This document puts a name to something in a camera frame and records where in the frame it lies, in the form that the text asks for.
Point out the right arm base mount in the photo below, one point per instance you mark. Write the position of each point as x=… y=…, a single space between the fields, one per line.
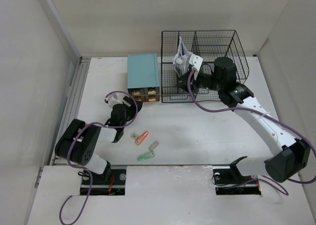
x=227 y=182

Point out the black wire mesh organizer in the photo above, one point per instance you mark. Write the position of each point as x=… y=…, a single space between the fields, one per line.
x=209 y=45

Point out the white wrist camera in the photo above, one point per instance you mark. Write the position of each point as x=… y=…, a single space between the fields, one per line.
x=196 y=63
x=112 y=100

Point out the teal mini drawer cabinet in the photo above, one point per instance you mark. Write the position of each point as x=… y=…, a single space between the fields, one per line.
x=143 y=74

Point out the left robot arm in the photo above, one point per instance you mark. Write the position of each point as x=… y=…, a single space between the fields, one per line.
x=78 y=142

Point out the grey white eraser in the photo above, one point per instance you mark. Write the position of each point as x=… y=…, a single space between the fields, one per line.
x=153 y=145

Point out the white instruction booklet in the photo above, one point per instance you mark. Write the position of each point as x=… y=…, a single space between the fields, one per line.
x=181 y=57

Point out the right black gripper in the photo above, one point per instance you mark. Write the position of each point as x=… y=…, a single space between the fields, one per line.
x=184 y=84

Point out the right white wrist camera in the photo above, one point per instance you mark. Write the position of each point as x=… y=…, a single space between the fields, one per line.
x=196 y=63

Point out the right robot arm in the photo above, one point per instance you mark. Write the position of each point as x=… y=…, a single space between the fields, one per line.
x=290 y=149

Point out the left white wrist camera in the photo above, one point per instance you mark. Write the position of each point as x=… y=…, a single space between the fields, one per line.
x=112 y=100

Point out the clear drawer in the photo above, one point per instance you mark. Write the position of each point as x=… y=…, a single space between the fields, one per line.
x=138 y=98
x=152 y=98

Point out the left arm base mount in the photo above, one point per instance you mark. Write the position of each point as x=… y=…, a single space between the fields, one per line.
x=111 y=185

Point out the aluminium rail frame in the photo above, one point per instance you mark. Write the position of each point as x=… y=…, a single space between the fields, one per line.
x=69 y=109

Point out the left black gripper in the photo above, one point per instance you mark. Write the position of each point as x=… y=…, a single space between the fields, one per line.
x=131 y=103

